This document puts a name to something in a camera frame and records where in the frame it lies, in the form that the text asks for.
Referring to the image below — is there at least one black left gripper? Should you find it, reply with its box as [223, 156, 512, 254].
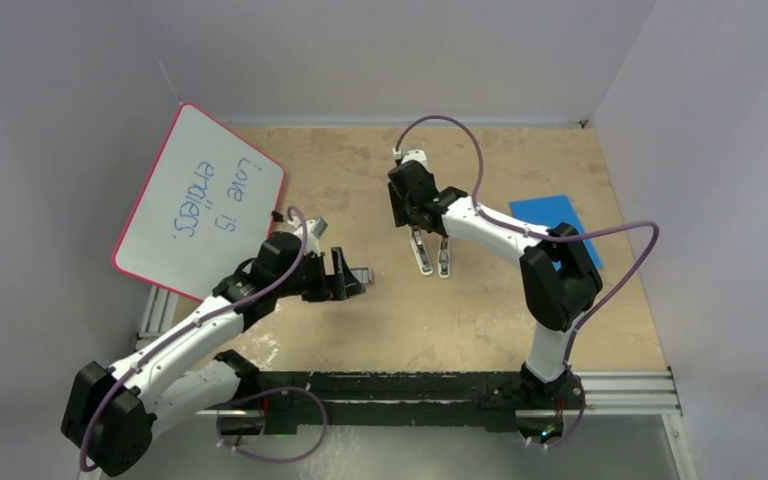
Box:
[274, 247, 363, 302]

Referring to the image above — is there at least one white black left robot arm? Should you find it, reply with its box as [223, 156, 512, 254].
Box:
[61, 228, 367, 476]

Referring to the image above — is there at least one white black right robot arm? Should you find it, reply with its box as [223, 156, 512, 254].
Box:
[387, 160, 603, 407]

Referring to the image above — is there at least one blue paper folder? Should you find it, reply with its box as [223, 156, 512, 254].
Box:
[509, 194, 585, 234]

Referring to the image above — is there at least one pink framed whiteboard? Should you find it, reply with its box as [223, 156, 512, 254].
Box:
[112, 103, 285, 299]

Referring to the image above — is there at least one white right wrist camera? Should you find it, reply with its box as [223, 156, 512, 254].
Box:
[393, 149, 430, 170]

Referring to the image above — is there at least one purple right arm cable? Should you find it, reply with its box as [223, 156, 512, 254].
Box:
[393, 115, 662, 450]

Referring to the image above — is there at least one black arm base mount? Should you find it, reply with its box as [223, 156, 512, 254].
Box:
[210, 371, 585, 437]

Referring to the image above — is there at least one aluminium rail frame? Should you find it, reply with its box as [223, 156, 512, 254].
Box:
[77, 284, 698, 480]

